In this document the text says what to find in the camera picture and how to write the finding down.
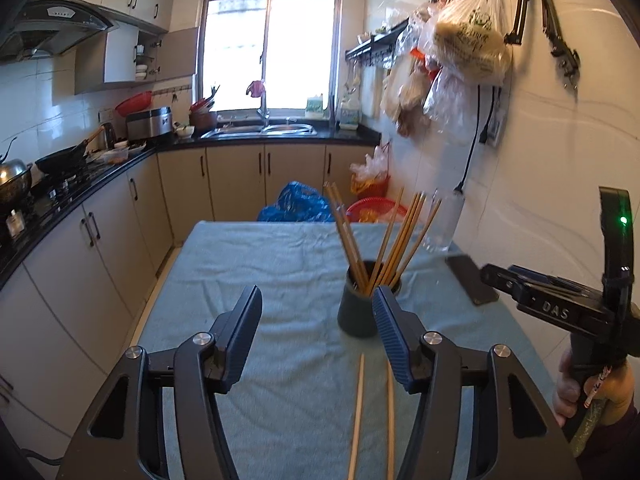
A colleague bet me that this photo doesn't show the black plug cable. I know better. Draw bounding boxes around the black plug cable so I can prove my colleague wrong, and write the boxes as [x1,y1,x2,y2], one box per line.
[454,85,501,196]

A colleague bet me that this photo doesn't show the black floor cable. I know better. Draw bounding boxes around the black floor cable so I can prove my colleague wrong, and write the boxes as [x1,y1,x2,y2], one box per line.
[20,447,66,464]

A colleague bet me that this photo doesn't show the steel faucet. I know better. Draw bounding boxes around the steel faucet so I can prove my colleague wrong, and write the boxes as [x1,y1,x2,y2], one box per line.
[257,85,272,129]

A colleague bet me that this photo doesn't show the grey range hood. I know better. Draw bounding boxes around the grey range hood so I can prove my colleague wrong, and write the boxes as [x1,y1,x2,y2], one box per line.
[0,0,119,64]

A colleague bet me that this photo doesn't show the white wall socket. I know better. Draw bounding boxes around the white wall socket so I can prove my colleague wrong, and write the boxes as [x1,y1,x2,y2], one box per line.
[482,115,504,149]

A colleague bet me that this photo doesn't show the red plastic colander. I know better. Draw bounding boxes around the red plastic colander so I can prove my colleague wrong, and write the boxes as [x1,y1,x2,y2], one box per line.
[115,91,152,117]

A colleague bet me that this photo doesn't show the steel double sink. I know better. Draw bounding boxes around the steel double sink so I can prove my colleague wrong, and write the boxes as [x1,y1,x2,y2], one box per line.
[202,122,319,140]

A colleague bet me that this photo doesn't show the clear hanging plastic bags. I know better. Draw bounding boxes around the clear hanging plastic bags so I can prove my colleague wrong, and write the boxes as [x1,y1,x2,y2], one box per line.
[381,5,476,139]

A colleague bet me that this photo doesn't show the blue plastic bag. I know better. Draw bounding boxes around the blue plastic bag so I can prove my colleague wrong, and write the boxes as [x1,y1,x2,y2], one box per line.
[257,181,334,223]

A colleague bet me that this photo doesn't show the grey-green table cloth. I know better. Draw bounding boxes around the grey-green table cloth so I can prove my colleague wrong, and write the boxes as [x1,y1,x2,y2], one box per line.
[132,220,561,480]

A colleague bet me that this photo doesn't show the white plastic jug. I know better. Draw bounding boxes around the white plastic jug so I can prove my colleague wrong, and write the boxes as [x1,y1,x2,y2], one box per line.
[338,95,362,129]

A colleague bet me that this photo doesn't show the black plastic cup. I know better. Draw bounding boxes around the black plastic cup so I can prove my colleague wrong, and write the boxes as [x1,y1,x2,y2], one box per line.
[337,260,402,339]

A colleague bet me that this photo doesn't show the black wok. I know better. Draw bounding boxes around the black wok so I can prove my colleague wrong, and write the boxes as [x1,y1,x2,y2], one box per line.
[35,127,104,176]

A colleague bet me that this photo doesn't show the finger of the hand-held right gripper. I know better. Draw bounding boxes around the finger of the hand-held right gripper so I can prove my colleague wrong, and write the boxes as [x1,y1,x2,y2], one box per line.
[507,265,596,301]
[481,264,531,306]

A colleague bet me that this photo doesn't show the white printed plastic bag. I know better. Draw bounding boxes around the white printed plastic bag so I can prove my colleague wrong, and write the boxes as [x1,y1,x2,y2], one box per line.
[432,0,514,87]

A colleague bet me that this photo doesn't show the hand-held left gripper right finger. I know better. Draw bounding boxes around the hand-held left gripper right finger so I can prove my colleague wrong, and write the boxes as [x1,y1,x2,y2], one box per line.
[372,285,583,480]

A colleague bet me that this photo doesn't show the black kitchen countertop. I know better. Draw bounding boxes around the black kitchen countertop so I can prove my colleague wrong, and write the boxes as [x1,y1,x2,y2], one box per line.
[0,127,381,291]

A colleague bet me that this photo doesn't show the black wall shelf rack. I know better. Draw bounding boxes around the black wall shelf rack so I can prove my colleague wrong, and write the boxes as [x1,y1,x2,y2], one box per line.
[345,17,411,67]

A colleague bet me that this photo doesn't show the clear plastic bottle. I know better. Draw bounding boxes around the clear plastic bottle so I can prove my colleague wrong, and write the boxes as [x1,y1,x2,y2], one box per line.
[425,189,467,254]

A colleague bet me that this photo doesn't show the person's right forearm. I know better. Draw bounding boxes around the person's right forearm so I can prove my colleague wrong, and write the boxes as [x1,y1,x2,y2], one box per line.
[562,362,640,461]

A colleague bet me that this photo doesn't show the brown clay pot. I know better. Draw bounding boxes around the brown clay pot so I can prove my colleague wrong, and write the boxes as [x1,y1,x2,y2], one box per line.
[189,110,218,134]

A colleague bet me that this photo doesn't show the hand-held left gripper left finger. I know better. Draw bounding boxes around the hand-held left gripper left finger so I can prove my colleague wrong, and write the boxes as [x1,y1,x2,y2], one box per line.
[57,285,264,480]

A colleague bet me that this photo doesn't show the long wooden chopstick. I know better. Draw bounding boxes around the long wooden chopstick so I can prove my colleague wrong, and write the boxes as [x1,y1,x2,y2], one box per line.
[385,360,397,480]
[347,353,366,480]

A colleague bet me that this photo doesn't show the plastic food containers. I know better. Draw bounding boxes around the plastic food containers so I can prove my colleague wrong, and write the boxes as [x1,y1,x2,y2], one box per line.
[95,140,149,164]

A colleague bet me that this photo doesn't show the beige lower kitchen cabinets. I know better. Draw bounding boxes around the beige lower kitchen cabinets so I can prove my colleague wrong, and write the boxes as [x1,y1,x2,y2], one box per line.
[0,144,383,461]

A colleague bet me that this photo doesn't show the red plastic basket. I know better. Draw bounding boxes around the red plastic basket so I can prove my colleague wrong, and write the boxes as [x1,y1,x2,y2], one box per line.
[346,197,409,224]

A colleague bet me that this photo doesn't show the person's right hand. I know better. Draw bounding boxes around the person's right hand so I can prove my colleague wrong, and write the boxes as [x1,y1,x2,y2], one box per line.
[552,347,585,429]

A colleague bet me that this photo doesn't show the steel rice cooker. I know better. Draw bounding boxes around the steel rice cooker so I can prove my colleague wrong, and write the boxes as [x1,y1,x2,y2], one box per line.
[125,106,173,141]

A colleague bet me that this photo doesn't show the steel lidded pot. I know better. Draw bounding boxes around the steel lidded pot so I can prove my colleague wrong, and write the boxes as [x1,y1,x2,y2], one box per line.
[0,137,34,207]

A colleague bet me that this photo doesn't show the group of wooden chopsticks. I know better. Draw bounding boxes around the group of wooden chopsticks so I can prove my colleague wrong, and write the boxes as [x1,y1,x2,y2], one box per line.
[322,180,444,297]

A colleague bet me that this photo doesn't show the kitchen window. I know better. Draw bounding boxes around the kitchen window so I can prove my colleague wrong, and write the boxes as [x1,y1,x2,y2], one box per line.
[200,0,347,112]

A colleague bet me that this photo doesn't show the black gas stove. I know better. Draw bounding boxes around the black gas stove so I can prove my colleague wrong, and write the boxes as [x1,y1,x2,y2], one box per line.
[30,160,117,202]

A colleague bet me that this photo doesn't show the black folded hanging stand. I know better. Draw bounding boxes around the black folded hanging stand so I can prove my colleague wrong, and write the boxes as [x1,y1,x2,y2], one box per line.
[504,0,582,92]

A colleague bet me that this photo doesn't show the black smartphone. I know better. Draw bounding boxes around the black smartphone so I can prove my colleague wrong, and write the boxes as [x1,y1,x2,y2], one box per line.
[445,254,499,306]

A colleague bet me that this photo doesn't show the orange bin with plastic bag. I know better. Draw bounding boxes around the orange bin with plastic bag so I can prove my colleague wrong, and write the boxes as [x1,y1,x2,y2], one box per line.
[349,142,392,199]

